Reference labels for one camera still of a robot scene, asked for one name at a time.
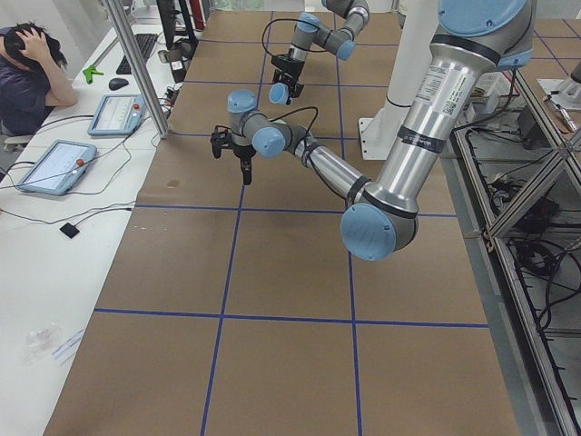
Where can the aluminium side frame rail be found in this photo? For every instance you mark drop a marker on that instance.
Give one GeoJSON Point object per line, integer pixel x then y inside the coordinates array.
{"type": "Point", "coordinates": [515, 170]}

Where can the far blue teach pendant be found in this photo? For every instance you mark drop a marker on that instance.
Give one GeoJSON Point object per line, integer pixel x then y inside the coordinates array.
{"type": "Point", "coordinates": [117, 115]}

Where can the seated person dark shirt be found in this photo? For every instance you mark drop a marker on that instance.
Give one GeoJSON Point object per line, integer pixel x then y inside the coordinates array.
{"type": "Point", "coordinates": [33, 81]}

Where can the brown paper table cover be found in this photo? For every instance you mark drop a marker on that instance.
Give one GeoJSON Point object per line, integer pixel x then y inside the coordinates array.
{"type": "Point", "coordinates": [236, 310]}

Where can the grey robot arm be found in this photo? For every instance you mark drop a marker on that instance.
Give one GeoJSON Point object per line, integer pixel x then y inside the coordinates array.
{"type": "Point", "coordinates": [309, 31]}
{"type": "Point", "coordinates": [445, 47]}

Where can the near blue teach pendant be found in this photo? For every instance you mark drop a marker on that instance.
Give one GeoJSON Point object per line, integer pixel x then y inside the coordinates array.
{"type": "Point", "coordinates": [59, 168]}

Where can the blue teach pendant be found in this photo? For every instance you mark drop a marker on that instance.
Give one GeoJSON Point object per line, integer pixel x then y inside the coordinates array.
{"type": "Point", "coordinates": [117, 115]}
{"type": "Point", "coordinates": [59, 168]}

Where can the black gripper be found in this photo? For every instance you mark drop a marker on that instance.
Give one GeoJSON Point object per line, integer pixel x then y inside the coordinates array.
{"type": "Point", "coordinates": [243, 153]}
{"type": "Point", "coordinates": [290, 69]}

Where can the aluminium frame post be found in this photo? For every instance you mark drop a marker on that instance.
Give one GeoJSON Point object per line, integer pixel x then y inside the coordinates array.
{"type": "Point", "coordinates": [141, 75]}

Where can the small black square pad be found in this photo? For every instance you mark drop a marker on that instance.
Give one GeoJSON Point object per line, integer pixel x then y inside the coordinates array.
{"type": "Point", "coordinates": [69, 230]}

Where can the black computer mouse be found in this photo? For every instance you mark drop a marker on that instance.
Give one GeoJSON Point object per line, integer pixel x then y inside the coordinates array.
{"type": "Point", "coordinates": [117, 83]}

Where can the light blue plastic cup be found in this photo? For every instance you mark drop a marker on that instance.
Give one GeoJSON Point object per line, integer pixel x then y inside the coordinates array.
{"type": "Point", "coordinates": [279, 94]}

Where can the clear plastic bag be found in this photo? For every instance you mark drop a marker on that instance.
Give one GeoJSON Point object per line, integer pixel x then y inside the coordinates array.
{"type": "Point", "coordinates": [41, 341]}

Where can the black computer monitor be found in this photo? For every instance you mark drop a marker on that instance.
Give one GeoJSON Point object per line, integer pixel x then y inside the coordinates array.
{"type": "Point", "coordinates": [168, 12]}

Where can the green plastic tool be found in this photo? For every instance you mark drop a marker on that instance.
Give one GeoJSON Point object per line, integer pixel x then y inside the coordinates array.
{"type": "Point", "coordinates": [90, 72]}

